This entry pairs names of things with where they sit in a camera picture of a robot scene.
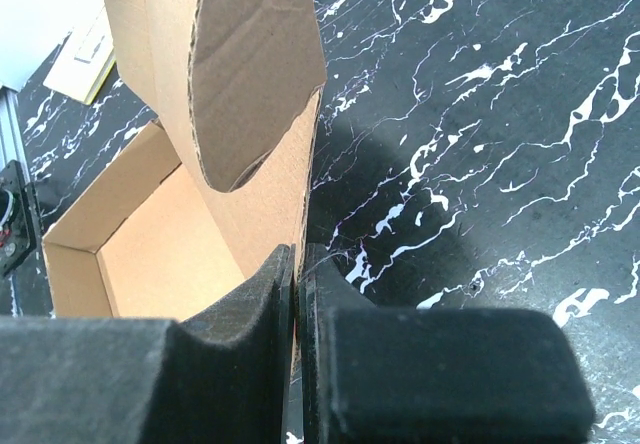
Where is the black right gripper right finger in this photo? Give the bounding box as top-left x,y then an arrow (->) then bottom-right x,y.
297,245 -> 595,443

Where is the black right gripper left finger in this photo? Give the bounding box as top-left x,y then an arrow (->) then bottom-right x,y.
1,245 -> 295,443

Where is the brown cardboard box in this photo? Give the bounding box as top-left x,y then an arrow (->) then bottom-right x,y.
43,0 -> 326,321

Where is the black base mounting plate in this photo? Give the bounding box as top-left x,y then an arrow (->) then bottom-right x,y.
1,160 -> 36,277

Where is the yellow notebook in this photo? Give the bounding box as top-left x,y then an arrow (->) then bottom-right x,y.
44,6 -> 115,105

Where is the aluminium rail frame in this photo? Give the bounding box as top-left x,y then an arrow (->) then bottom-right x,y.
0,87 -> 26,164

